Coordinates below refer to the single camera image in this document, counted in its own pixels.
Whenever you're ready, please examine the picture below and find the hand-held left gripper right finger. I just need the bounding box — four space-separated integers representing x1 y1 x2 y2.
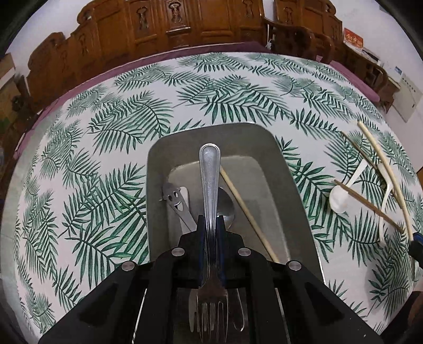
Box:
216 214 385 344

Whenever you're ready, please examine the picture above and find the purple armchair cushion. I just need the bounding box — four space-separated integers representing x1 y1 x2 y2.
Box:
330 60 381 102

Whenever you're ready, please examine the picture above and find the carved wooden sofa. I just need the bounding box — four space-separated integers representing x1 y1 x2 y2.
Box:
25 0 275 115

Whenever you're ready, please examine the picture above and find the cream chopstick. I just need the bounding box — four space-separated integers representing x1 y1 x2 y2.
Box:
219 167 279 262
358 121 413 246

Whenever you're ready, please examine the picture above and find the red printed box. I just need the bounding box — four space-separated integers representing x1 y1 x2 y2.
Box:
343 28 364 50

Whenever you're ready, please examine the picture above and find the metal rectangular tray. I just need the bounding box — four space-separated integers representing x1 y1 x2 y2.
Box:
146 122 326 344

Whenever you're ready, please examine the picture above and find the white flat box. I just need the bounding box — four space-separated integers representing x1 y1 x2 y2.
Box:
361 48 381 64

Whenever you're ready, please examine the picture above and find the metal fork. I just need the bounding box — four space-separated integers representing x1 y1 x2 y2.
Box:
188 143 229 343

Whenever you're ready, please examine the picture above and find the white slotted appliance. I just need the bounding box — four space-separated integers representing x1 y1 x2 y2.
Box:
393 74 421 124

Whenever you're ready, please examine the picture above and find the thin brown chopstick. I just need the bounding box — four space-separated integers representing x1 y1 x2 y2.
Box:
334 180 406 233
341 131 382 171

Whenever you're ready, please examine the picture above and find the carved wooden armchair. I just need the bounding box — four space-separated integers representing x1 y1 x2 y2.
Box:
263 0 389 104

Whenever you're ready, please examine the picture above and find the smiley-face metal utensil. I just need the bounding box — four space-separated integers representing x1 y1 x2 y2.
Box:
161 183 198 233

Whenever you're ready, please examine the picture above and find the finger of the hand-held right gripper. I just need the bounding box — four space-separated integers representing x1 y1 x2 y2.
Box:
409 232 423 271

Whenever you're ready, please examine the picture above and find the white plastic utensil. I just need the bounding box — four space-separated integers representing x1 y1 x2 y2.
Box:
179 186 191 214

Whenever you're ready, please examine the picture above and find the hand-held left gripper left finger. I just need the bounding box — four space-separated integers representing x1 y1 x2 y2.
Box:
38 214 207 344

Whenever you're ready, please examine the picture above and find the white plastic spoon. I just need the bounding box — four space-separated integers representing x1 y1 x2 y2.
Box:
329 160 368 213

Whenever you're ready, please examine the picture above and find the leaf-print tablecloth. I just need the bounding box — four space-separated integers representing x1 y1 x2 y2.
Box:
13 51 422 335

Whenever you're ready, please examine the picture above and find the metal spoon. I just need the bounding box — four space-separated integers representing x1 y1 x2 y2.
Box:
216 187 246 333

